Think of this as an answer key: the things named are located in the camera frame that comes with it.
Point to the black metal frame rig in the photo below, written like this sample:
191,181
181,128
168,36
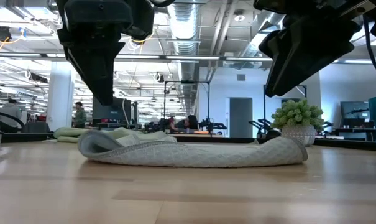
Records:
264,112

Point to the black background robot arm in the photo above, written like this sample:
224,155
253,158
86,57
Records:
211,125
262,128

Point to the green plant in white pot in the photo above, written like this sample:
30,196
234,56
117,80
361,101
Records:
296,118

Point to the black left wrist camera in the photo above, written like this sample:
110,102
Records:
141,18

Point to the person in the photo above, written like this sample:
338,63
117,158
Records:
11,110
189,123
80,116

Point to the ribbed silver ventilation duct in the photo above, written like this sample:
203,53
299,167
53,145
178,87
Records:
183,28

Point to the round white ceiling sensor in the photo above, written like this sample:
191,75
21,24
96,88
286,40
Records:
239,17

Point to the long ceiling light strip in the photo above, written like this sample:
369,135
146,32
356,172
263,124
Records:
190,58

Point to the light green towel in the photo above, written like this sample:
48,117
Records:
69,132

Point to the grey wall vent grille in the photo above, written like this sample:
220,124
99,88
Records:
241,77

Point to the black desk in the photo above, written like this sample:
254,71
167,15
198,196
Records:
355,131

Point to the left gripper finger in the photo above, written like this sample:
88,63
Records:
102,71
79,68

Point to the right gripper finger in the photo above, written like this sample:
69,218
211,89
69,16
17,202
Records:
296,59
271,45

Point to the grey door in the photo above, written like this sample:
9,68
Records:
240,115

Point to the white building column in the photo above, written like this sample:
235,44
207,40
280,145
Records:
58,105

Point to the large black monitor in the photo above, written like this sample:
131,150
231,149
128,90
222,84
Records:
121,112

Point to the dark grey chair back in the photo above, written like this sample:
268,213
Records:
35,127

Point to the smooth silver ventilation duct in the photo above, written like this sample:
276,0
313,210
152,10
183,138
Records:
248,49

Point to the black monitor lit screen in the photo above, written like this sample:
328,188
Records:
352,113

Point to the grey waffle towel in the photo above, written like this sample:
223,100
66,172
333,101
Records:
190,155

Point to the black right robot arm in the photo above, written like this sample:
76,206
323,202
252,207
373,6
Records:
299,4

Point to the black table edge rail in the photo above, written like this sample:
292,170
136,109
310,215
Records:
346,144

